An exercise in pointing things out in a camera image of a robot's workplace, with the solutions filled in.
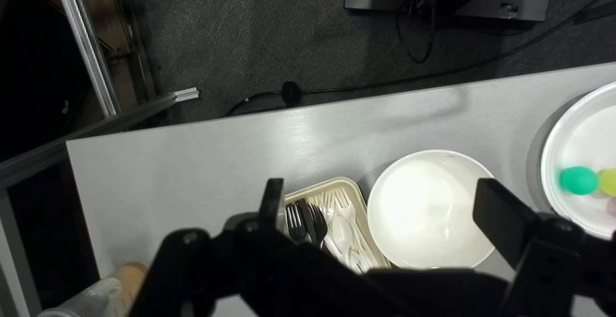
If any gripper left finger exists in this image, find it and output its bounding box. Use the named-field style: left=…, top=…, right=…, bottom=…
left=128, top=178, right=359, bottom=317

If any yellow ball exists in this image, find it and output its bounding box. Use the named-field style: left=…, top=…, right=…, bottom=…
left=598, top=168, right=616, bottom=197

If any heap of white plastic cutlery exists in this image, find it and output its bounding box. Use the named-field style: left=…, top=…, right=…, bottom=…
left=315, top=188, right=381, bottom=273

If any brown paper cup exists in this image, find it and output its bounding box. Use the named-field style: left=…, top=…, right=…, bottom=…
left=103, top=262, right=150, bottom=317

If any green ball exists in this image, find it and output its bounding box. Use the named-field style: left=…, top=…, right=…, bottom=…
left=559, top=166, right=599, bottom=196

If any beige cutlery tray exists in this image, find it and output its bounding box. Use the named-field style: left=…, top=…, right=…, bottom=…
left=283, top=177, right=391, bottom=275

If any white bowl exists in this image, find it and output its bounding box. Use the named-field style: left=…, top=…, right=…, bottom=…
left=367, top=150, right=497, bottom=270

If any black plastic fork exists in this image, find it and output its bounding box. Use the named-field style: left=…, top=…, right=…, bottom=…
left=297, top=200, right=329, bottom=249
left=286, top=203, right=307, bottom=243

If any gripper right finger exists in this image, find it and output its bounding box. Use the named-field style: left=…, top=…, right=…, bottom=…
left=473, top=178, right=616, bottom=317

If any white plate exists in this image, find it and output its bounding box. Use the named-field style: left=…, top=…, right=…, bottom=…
left=540, top=82, right=616, bottom=241

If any aluminium frame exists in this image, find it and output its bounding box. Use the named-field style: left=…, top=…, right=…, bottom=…
left=0, top=0, right=201, bottom=317

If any black cable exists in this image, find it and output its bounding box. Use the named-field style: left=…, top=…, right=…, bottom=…
left=395, top=0, right=438, bottom=64
left=224, top=0, right=616, bottom=117

